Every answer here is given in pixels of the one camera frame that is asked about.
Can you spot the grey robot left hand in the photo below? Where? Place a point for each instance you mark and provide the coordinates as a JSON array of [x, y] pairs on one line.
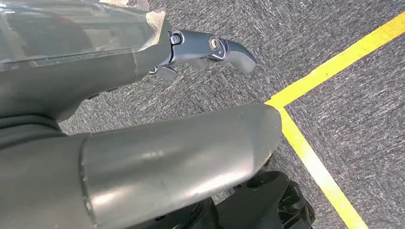
[[158, 164]]

